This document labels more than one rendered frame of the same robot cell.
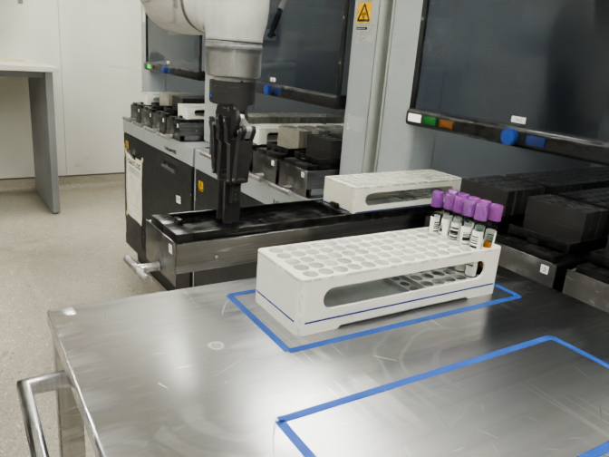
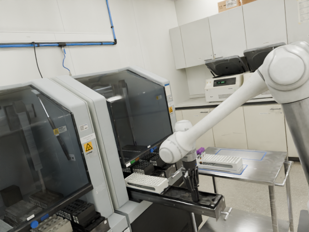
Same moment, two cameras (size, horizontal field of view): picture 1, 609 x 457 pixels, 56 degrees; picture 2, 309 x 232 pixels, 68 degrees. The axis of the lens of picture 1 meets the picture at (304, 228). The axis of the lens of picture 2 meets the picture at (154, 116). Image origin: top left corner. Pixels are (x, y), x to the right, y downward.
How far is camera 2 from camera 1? 1.89 m
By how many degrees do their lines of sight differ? 102
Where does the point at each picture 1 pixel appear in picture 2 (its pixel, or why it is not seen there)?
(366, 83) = (100, 170)
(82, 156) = not seen: outside the picture
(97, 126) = not seen: outside the picture
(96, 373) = (275, 171)
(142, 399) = (272, 166)
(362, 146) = (106, 192)
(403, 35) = (109, 145)
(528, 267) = (172, 168)
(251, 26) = not seen: hidden behind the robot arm
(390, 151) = (118, 183)
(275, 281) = (239, 163)
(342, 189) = (164, 183)
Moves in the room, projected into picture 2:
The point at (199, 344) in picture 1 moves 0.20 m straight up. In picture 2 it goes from (257, 169) to (253, 139)
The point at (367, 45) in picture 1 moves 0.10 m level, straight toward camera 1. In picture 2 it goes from (94, 157) to (112, 152)
